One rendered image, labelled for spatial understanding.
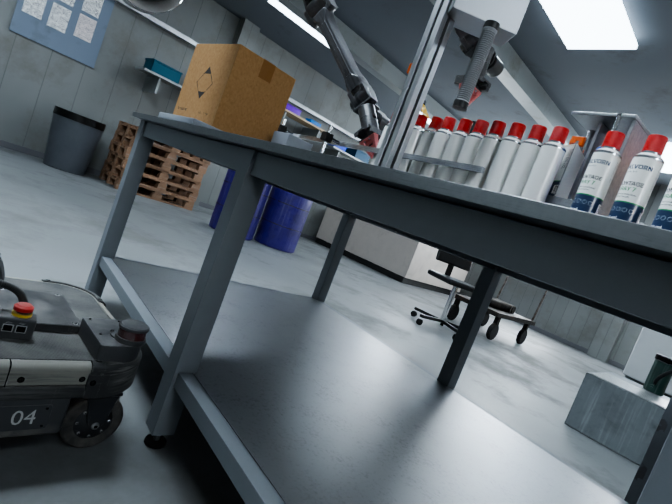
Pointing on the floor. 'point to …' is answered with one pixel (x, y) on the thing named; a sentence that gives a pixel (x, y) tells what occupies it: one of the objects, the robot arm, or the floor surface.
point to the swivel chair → (449, 284)
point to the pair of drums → (289, 203)
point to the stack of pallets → (156, 169)
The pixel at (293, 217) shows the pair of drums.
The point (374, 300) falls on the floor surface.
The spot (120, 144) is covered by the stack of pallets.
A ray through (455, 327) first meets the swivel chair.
